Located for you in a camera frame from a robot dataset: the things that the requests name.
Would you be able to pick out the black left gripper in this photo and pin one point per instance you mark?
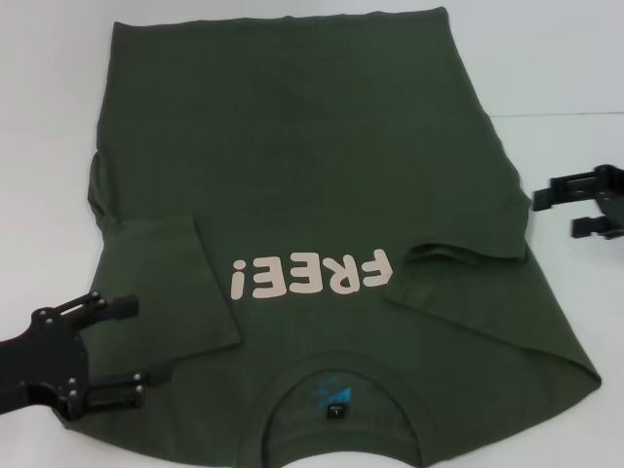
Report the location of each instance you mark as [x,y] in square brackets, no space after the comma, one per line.
[58,353]

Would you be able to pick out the dark green FREE t-shirt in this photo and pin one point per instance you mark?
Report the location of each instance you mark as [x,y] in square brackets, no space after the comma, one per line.
[292,170]

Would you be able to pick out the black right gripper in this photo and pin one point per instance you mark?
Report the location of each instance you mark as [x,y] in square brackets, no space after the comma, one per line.
[615,205]

